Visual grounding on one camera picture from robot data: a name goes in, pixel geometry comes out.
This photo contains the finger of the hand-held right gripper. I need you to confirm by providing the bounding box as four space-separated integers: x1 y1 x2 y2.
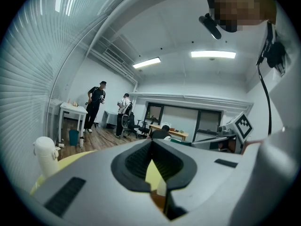
191 135 236 150

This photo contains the black head-mounted camera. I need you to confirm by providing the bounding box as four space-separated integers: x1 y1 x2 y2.
198 13 223 40

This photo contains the teal waste bin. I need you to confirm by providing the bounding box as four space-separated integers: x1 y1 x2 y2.
68 129 79 146

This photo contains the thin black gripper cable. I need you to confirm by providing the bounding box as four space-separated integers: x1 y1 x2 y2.
256 60 273 136

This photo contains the white cabinet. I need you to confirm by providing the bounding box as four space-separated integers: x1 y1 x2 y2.
103 110 119 128

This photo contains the glass partition with blinds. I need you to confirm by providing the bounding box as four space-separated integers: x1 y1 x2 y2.
0 0 142 174

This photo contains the small white table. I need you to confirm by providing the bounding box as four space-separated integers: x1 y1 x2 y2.
57 102 88 143

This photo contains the black chest clip device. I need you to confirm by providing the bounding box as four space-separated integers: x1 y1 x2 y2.
258 22 287 76

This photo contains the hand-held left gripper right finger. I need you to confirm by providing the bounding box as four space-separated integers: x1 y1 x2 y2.
151 139 243 226

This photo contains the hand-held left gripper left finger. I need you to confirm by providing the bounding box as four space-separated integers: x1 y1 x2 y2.
32 139 170 226

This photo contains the long ceiling light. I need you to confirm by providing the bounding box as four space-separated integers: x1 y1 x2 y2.
190 50 237 59
132 57 162 69

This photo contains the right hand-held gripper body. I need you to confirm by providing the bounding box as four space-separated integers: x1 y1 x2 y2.
210 112 254 154

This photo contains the black framed window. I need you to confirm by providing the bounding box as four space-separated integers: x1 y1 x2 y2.
145 101 223 142

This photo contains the black office chair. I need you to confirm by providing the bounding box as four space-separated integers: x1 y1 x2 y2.
137 120 155 138
123 112 142 137

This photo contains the ceiling air vent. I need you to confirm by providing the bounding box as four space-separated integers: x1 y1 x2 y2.
103 47 125 65

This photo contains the white insulated bottle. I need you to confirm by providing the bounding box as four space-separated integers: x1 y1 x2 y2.
32 137 61 180

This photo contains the light wooden table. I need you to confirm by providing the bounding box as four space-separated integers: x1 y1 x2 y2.
148 123 190 141

